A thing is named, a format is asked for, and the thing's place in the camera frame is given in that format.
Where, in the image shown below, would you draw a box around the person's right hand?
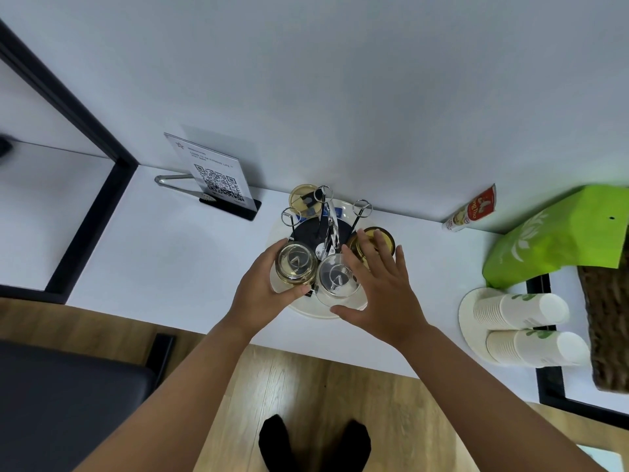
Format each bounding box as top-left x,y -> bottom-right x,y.
329,228 -> 437,350

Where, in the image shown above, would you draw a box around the person's left hand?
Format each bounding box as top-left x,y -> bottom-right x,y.
222,238 -> 313,341

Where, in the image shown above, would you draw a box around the glass jar with yellow liquid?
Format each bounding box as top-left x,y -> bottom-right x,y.
274,241 -> 319,286

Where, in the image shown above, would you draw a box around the person's left forearm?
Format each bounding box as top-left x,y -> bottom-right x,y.
74,317 -> 257,472

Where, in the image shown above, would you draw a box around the person's right forearm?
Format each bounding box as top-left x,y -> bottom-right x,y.
392,326 -> 608,472

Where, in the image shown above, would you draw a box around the glass jar with gold lid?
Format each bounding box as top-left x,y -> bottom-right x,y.
346,226 -> 397,265

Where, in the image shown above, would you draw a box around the round white tray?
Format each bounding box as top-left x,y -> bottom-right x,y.
267,198 -> 370,320

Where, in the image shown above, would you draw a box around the clear glass jar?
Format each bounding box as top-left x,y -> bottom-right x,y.
314,252 -> 365,308

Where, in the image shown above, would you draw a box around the metal condiment caddy rack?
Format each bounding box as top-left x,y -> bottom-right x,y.
280,185 -> 373,262

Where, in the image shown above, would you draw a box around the white paper plate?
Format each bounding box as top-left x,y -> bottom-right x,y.
458,287 -> 498,350

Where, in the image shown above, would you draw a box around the red and yellow tube packet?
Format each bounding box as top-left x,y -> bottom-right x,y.
442,184 -> 497,233

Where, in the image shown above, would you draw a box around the open glass jar with spoon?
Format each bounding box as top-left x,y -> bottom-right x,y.
288,184 -> 328,218

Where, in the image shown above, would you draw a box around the stack of white paper cups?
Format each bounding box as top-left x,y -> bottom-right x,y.
472,292 -> 571,333
486,328 -> 591,367

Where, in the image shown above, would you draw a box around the person's right foot black sock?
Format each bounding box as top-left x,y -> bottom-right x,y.
328,420 -> 372,472

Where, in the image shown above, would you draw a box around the person's foot black sock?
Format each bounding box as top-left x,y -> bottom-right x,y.
258,414 -> 301,472
328,420 -> 372,472

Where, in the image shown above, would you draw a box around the acrylic sign stand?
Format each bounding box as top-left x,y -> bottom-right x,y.
163,124 -> 262,222

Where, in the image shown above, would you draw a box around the person's left foot black sock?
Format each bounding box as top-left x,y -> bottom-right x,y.
258,414 -> 301,472

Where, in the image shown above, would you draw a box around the green paper bag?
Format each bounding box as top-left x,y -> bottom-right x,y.
482,184 -> 629,291

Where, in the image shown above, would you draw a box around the metal tongs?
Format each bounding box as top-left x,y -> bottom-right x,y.
154,174 -> 217,202

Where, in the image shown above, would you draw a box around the brown wicker basket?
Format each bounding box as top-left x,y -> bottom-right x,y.
576,248 -> 629,395

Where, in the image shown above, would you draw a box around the black chair seat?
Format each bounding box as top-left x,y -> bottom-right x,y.
0,333 -> 176,472

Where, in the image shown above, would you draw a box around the black table frame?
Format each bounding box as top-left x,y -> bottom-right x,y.
525,273 -> 629,419

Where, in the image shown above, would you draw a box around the black metal frame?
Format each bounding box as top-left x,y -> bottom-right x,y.
0,18 -> 140,305

